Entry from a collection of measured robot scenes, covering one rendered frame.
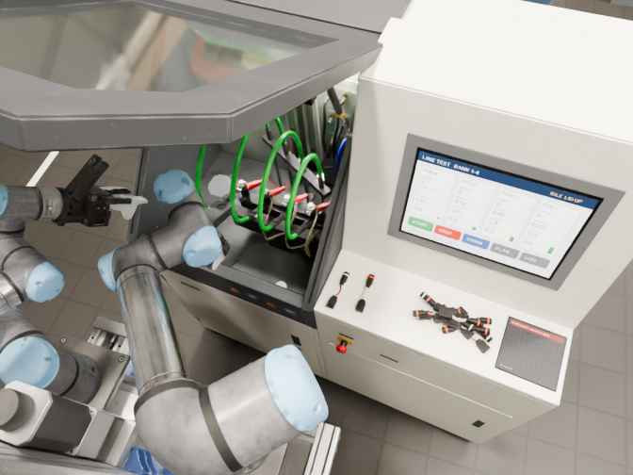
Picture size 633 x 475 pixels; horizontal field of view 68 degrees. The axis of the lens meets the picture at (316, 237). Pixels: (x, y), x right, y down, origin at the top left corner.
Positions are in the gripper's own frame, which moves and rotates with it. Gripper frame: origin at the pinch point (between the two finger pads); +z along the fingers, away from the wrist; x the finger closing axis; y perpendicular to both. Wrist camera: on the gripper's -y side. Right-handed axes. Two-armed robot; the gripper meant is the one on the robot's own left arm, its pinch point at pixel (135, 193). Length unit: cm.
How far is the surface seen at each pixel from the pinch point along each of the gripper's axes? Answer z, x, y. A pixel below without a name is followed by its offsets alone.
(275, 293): 36, 25, 24
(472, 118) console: 29, 69, -39
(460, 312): 57, 75, 11
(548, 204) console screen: 44, 87, -26
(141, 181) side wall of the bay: 19.1, -25.3, 3.9
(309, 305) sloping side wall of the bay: 39, 37, 23
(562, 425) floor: 152, 111, 71
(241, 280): 32.6, 13.9, 24.1
